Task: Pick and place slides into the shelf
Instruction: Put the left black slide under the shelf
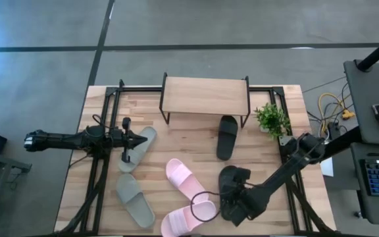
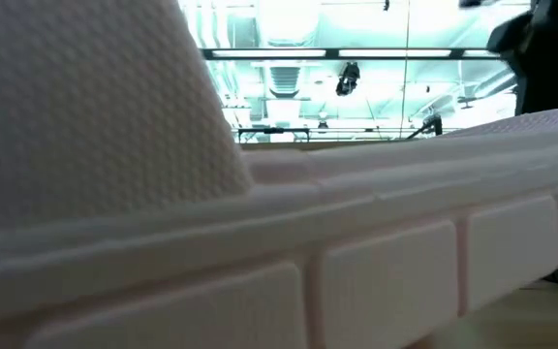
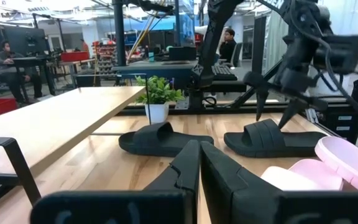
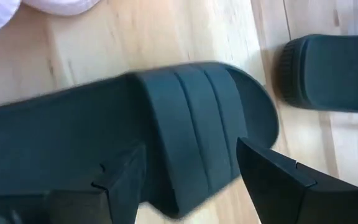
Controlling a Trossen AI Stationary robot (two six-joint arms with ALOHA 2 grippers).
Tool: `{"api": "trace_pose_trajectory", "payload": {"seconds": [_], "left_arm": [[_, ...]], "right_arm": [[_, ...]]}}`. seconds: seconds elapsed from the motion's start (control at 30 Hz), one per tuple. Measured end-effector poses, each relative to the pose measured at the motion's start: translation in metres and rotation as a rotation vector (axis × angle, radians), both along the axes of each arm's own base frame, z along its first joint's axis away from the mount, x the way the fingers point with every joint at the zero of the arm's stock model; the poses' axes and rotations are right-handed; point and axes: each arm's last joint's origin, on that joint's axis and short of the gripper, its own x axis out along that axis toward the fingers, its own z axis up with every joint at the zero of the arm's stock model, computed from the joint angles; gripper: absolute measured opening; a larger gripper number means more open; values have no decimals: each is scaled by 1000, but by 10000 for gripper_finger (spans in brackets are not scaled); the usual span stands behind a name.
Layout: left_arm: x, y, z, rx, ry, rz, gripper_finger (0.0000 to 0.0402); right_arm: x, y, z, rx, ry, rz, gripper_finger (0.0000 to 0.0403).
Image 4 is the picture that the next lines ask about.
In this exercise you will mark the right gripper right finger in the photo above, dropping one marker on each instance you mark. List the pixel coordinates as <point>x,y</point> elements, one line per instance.
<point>291,196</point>

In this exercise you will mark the black slide sandal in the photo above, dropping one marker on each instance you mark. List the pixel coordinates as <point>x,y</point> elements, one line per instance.
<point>337,71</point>
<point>172,124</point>

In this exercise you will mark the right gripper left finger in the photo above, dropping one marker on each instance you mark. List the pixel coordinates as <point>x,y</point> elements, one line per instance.
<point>73,205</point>

